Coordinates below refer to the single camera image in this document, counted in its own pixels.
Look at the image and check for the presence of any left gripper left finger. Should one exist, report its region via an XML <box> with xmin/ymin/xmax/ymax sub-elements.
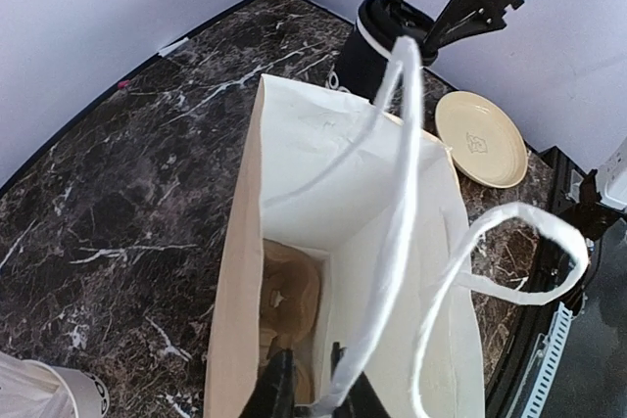
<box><xmin>239</xmin><ymin>349</ymin><xmax>296</xmax><ymax>418</ymax></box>

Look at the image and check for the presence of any cardboard cup carrier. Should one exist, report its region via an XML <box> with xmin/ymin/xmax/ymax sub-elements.
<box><xmin>259</xmin><ymin>239</ymin><xmax>321</xmax><ymax>403</ymax></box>

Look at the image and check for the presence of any white slotted cable duct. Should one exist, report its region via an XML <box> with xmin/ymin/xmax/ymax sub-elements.
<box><xmin>520</xmin><ymin>302</ymin><xmax>573</xmax><ymax>418</ymax></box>

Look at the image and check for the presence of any black plastic cup lid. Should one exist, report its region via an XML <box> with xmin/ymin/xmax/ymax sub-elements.
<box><xmin>345</xmin><ymin>0</ymin><xmax>434</xmax><ymax>63</ymax></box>

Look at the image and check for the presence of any black paper coffee cup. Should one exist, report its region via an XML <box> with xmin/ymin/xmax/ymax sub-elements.
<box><xmin>326</xmin><ymin>22</ymin><xmax>393</xmax><ymax>102</ymax></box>

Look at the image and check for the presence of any brown paper bag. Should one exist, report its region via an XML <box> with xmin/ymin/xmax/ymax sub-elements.
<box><xmin>204</xmin><ymin>37</ymin><xmax>588</xmax><ymax>417</ymax></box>

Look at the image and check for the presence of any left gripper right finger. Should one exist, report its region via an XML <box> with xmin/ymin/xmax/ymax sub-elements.
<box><xmin>332</xmin><ymin>373</ymin><xmax>390</xmax><ymax>418</ymax></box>

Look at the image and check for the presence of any cream yellow plate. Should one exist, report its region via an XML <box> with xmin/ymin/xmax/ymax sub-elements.
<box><xmin>434</xmin><ymin>91</ymin><xmax>528</xmax><ymax>189</ymax></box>

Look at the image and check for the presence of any white paper straw cup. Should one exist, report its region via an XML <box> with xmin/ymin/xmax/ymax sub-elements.
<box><xmin>1</xmin><ymin>353</ymin><xmax>111</xmax><ymax>418</ymax></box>

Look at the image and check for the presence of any black table front rail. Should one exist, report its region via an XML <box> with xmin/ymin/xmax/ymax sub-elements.
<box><xmin>481</xmin><ymin>147</ymin><xmax>588</xmax><ymax>417</ymax></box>

